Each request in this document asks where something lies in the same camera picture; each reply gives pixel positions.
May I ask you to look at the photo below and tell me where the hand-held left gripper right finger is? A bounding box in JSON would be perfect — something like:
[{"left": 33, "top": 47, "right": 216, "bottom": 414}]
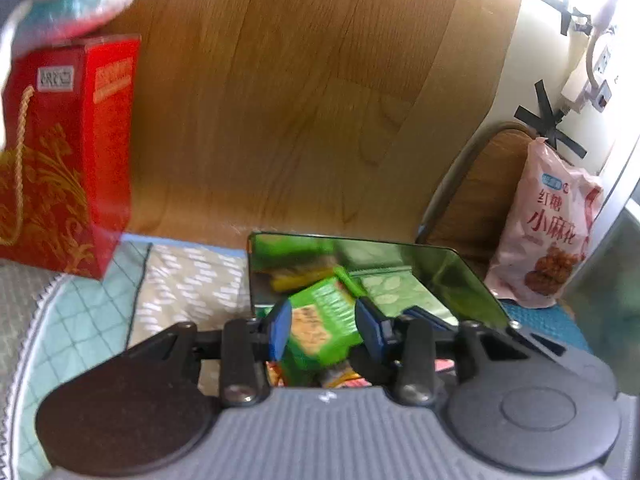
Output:
[{"left": 352, "top": 299, "right": 531, "bottom": 407}]

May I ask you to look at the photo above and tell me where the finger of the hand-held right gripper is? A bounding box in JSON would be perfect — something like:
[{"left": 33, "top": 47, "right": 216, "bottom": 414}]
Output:
[{"left": 400, "top": 305, "right": 463, "bottom": 334}]

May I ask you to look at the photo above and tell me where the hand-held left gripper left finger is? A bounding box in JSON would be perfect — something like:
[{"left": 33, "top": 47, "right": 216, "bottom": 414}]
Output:
[{"left": 125, "top": 301, "right": 294, "bottom": 408}]

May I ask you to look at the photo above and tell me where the bright green biscuit packet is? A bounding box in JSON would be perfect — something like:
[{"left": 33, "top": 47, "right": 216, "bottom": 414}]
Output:
[{"left": 277, "top": 277, "right": 367, "bottom": 374}]

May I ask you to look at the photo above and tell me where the blue patterned cloth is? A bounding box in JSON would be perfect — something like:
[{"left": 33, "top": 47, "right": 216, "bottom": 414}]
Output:
[{"left": 500, "top": 297, "right": 594, "bottom": 357}]

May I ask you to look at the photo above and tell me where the white leaf pattern cloth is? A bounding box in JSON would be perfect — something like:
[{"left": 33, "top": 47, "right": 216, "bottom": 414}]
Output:
[{"left": 127, "top": 242, "right": 252, "bottom": 352}]

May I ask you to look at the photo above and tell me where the wooden chair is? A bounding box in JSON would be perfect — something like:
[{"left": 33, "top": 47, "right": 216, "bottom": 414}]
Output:
[{"left": 414, "top": 122, "right": 547, "bottom": 272}]

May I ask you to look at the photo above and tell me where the pink snack bag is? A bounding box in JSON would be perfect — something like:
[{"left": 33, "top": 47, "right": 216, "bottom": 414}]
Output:
[{"left": 484, "top": 136, "right": 605, "bottom": 310}]

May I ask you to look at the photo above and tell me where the teal grey quilted blanket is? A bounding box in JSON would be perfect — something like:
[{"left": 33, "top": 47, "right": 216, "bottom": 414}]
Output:
[{"left": 0, "top": 240, "right": 154, "bottom": 466}]

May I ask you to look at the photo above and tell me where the wooden headboard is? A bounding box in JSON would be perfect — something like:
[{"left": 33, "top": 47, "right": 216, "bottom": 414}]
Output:
[{"left": 95, "top": 0, "right": 527, "bottom": 252}]

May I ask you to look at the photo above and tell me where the crossed black tape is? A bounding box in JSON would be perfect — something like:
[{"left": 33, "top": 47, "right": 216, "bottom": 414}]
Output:
[{"left": 514, "top": 80, "right": 589, "bottom": 159}]

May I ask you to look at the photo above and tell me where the red gift bag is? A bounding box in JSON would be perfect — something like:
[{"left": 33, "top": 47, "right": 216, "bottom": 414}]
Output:
[{"left": 0, "top": 34, "right": 142, "bottom": 281}]

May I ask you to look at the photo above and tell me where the black tape strip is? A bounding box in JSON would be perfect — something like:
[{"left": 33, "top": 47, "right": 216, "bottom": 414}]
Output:
[{"left": 525, "top": 0, "right": 592, "bottom": 37}]

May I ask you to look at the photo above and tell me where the white wall socket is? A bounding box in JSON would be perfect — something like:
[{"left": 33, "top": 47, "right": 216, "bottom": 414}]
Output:
[{"left": 560, "top": 42, "right": 621, "bottom": 117}]

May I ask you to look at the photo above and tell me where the white power cable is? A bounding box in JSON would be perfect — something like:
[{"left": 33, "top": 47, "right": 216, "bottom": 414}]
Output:
[{"left": 584, "top": 24, "right": 617, "bottom": 92}]

